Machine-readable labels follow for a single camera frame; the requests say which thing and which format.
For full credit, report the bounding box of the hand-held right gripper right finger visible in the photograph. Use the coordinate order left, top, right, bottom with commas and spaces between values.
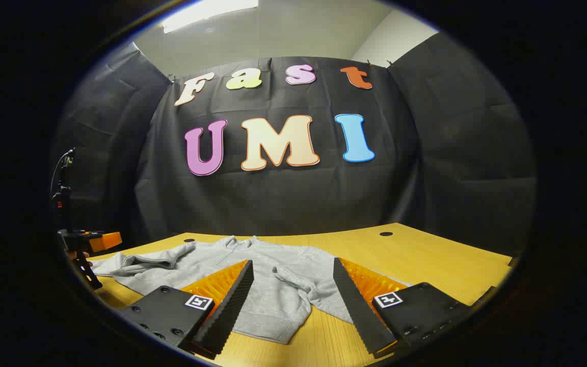
332, 257, 477, 358

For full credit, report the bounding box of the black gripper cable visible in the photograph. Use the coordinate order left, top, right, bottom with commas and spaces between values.
50, 148, 76, 200

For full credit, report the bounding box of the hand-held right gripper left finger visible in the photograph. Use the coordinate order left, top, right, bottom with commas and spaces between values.
120, 259, 255, 360

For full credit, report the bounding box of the grey sweatshirt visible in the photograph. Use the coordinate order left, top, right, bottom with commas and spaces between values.
90, 235, 412, 345

